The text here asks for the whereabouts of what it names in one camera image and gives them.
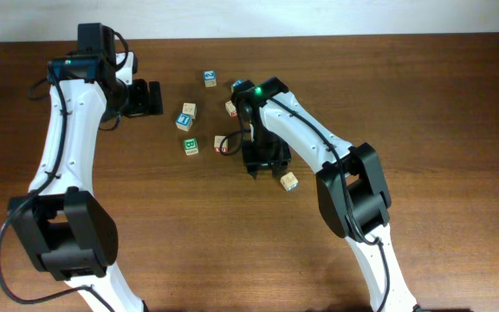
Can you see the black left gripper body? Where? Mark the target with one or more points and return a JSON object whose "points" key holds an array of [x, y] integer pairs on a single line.
{"points": [[139, 100]]}

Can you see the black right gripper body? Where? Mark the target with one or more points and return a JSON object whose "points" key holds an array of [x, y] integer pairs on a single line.
{"points": [[265, 151]]}

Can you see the wooden block blue edge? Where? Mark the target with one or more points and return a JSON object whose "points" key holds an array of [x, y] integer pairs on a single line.
{"points": [[289, 181]]}

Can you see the wooden block number 8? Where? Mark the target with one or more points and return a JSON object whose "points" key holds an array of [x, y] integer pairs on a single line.
{"points": [[221, 144]]}

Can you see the wooden block with elephant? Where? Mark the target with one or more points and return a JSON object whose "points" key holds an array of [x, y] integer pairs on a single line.
{"points": [[231, 109]]}

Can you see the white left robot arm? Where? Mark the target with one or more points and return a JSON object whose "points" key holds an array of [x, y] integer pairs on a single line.
{"points": [[61, 226]]}

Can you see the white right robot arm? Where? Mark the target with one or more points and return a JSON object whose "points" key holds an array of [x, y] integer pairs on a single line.
{"points": [[351, 187]]}

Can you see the wooden block blue letter T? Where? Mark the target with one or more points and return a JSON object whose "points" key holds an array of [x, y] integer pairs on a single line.
{"points": [[184, 122]]}

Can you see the wooden block with dog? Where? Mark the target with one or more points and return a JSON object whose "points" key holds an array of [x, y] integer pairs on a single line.
{"points": [[190, 109]]}

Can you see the wooden block green letter B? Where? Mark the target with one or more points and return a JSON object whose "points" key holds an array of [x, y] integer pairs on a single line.
{"points": [[191, 146]]}

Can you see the wooden block blue letter Z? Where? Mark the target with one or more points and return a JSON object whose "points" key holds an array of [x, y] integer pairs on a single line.
{"points": [[210, 78]]}

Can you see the wooden block blue letter D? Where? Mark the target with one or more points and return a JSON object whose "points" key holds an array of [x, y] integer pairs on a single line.
{"points": [[235, 83]]}

